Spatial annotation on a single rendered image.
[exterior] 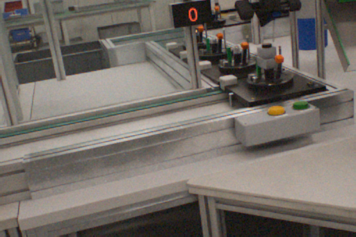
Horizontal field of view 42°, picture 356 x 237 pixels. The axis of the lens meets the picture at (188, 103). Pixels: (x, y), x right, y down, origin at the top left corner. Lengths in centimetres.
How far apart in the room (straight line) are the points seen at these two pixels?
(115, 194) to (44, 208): 17
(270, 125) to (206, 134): 17
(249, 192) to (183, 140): 24
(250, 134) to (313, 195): 24
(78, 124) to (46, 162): 28
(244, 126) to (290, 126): 13
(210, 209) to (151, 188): 15
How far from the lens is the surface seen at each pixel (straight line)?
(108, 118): 142
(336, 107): 136
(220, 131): 122
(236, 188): 108
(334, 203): 101
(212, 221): 118
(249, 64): 163
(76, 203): 114
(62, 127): 142
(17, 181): 120
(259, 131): 118
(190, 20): 142
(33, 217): 114
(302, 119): 123
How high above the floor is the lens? 138
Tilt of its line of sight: 18 degrees down
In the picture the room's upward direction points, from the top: 7 degrees counter-clockwise
